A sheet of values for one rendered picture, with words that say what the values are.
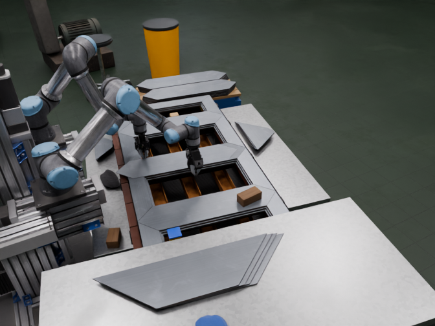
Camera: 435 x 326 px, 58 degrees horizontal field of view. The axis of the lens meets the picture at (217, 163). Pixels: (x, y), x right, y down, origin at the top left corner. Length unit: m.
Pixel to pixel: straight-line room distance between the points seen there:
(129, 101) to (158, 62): 3.60
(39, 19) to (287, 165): 4.32
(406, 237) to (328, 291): 1.91
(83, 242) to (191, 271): 1.53
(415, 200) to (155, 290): 2.71
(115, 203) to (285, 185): 1.00
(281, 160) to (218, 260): 1.19
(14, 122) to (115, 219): 0.73
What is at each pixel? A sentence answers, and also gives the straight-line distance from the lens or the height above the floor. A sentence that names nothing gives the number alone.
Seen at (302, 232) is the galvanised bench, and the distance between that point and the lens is 1.64.
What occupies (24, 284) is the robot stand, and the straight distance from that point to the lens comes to 2.58.
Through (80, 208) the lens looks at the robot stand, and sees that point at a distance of 2.03.
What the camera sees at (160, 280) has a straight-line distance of 1.45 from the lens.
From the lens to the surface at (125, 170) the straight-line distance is 2.34.
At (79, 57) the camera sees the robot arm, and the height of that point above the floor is 1.52.
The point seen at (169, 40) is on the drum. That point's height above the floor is 0.56.
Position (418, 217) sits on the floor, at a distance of 3.54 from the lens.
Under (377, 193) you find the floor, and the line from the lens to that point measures 3.65.
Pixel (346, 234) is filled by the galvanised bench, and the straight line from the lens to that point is 1.68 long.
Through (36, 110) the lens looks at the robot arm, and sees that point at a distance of 2.30.
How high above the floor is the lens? 2.21
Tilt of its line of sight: 36 degrees down
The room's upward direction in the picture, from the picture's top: 1 degrees counter-clockwise
